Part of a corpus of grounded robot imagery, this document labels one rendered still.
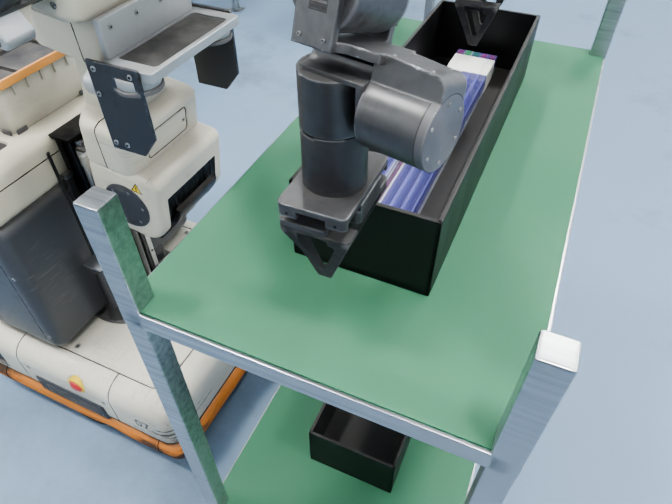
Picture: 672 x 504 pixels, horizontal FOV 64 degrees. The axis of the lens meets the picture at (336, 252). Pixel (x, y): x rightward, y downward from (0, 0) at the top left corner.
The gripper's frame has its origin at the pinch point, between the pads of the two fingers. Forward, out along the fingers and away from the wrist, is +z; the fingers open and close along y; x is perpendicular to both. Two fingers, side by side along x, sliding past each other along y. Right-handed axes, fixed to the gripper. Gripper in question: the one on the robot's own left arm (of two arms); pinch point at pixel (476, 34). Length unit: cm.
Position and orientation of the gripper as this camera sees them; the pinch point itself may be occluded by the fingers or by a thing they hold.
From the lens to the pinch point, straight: 100.6
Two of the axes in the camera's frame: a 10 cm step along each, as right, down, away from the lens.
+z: 0.2, 7.1, 7.1
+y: 4.2, -6.5, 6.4
